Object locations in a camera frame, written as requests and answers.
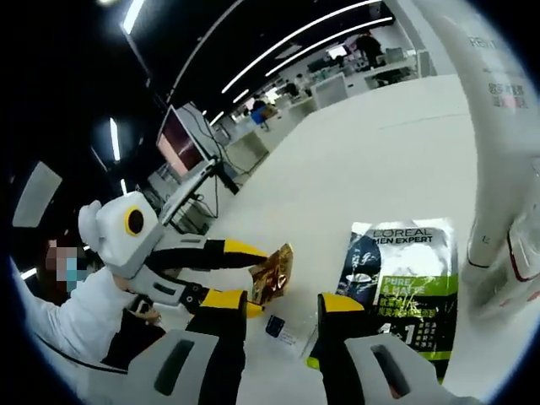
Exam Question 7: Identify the ceiling light strip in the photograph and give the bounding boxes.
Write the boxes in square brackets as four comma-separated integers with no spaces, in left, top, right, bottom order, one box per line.
[121,0,148,34]

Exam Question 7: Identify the white skincare tube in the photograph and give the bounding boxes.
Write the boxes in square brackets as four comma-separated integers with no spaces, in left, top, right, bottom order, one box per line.
[415,0,540,271]

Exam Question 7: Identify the green black skincare sachet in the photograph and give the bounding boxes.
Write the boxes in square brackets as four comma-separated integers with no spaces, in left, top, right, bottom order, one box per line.
[305,217,460,372]

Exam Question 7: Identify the dark cloth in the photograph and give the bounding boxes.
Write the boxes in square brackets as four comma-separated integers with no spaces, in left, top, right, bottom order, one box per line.
[103,307,168,368]

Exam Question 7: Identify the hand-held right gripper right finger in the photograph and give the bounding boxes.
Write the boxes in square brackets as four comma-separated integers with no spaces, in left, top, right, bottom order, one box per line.
[310,292,461,405]

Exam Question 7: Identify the gold foil skincare sachet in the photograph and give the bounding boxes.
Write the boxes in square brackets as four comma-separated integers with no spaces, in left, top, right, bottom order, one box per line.
[248,242,295,305]

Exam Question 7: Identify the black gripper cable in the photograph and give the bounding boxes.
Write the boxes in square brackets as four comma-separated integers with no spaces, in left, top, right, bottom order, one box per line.
[29,331,130,375]

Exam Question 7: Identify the small white skincare bottle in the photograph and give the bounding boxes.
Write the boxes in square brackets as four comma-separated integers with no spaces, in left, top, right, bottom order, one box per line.
[484,213,540,313]

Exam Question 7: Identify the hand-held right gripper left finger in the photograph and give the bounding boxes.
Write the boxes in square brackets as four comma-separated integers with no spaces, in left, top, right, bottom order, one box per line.
[126,289,249,405]

